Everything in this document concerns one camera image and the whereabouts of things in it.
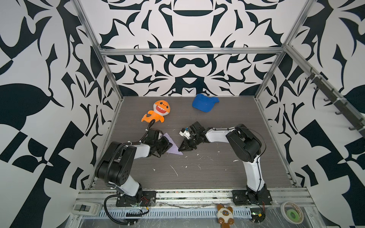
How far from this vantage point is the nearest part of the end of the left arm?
77 centimetres

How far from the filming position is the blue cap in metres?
1.14

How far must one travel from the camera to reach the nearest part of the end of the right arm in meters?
0.78
